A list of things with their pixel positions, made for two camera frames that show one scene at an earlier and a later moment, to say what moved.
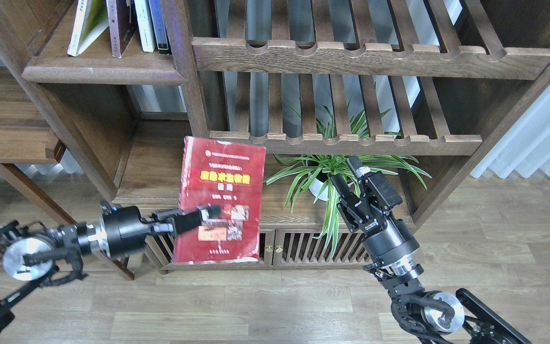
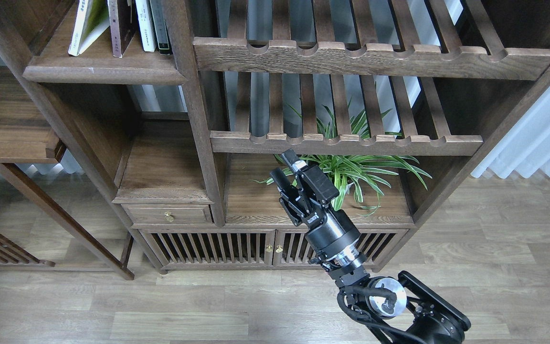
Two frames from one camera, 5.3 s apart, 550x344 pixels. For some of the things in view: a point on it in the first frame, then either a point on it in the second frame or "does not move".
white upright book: (145, 25) does not move
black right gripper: (392, 247) to (331, 233)
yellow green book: (91, 21) does not move
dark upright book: (159, 26) does not move
